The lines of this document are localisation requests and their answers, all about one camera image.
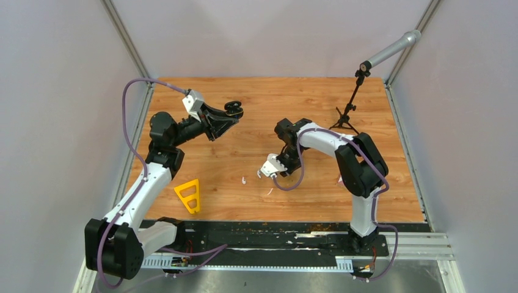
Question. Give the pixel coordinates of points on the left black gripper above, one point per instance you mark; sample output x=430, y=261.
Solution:
x=219, y=121

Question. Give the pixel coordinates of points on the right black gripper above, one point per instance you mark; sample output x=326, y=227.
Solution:
x=290, y=168

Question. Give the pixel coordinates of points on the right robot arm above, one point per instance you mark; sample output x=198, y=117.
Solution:
x=362, y=169

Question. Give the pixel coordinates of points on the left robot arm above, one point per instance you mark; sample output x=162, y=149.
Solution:
x=115, y=245

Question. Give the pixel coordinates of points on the red playing card box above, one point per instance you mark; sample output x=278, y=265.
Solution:
x=340, y=182

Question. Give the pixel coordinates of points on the black tripod stand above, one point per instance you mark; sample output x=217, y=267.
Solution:
x=343, y=121

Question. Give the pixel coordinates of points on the yellow triangular plastic piece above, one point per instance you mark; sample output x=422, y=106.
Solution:
x=189, y=195

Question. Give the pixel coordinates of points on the grey metal cylinder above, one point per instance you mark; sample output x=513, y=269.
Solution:
x=407, y=40

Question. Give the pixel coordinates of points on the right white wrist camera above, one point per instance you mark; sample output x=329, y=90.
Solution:
x=272, y=167

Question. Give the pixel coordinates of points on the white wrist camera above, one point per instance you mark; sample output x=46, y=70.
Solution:
x=193, y=102
x=272, y=167

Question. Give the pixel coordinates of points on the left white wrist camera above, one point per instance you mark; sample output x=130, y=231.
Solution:
x=193, y=102

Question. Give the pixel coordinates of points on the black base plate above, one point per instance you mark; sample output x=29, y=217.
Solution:
x=334, y=237

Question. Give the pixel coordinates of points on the white slotted cable duct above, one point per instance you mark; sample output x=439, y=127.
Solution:
x=169, y=262

